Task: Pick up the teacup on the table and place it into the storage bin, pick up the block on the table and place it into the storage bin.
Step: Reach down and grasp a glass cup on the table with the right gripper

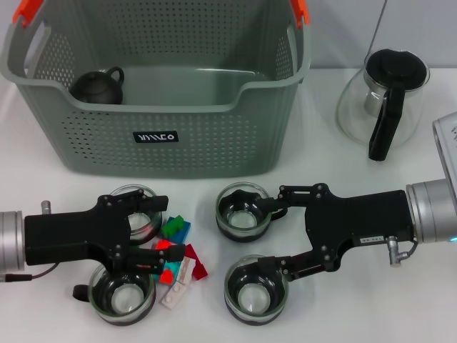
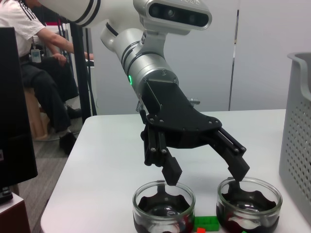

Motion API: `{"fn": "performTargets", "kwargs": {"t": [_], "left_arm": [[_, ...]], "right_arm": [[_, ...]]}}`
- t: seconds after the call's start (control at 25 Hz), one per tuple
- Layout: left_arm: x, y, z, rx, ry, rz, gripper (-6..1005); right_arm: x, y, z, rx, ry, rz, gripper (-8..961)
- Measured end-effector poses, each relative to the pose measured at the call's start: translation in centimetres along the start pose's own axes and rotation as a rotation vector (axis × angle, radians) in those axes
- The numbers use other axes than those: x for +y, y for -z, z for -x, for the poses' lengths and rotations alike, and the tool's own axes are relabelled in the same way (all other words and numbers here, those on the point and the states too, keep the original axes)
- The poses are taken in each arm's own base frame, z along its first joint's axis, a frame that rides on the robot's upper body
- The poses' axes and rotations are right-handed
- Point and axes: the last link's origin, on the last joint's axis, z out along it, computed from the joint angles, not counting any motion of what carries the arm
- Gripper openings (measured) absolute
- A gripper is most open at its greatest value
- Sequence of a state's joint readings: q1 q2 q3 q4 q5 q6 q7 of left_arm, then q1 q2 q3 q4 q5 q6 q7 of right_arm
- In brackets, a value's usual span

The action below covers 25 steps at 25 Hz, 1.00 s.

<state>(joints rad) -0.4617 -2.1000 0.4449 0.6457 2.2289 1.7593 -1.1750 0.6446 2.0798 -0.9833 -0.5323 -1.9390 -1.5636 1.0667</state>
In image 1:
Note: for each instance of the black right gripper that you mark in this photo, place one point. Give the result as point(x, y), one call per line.
point(357, 218)

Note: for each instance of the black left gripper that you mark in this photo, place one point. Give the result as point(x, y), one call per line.
point(71, 236)

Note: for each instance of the glass teacup black base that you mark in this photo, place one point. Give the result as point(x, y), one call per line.
point(253, 296)
point(242, 218)
point(140, 222)
point(121, 300)

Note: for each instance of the grey-green perforated storage basket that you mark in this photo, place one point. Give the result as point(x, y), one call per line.
point(214, 143)

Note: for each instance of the small green toy brick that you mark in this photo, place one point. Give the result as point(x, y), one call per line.
point(171, 227)

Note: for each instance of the red sloped toy brick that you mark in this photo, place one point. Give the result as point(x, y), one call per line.
point(164, 244)

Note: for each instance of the blue square toy brick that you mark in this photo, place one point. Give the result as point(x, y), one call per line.
point(184, 234)

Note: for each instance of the white translucent toy brick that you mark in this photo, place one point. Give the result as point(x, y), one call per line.
point(185, 269)

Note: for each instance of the small red stud brick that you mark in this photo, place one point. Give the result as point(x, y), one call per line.
point(168, 278)

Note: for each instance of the dark red toy brick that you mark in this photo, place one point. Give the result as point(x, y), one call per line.
point(200, 271)

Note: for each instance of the flat white plate brick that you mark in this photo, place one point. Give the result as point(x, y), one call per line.
point(173, 296)

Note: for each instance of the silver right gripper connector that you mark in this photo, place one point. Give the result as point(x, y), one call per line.
point(393, 250)

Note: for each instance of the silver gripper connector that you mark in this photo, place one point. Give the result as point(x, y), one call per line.
point(393, 250)
point(45, 207)

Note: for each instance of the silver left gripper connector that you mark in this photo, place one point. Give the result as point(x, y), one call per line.
point(45, 207)

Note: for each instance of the dark clay teapot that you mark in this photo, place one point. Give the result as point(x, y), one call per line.
point(96, 87)

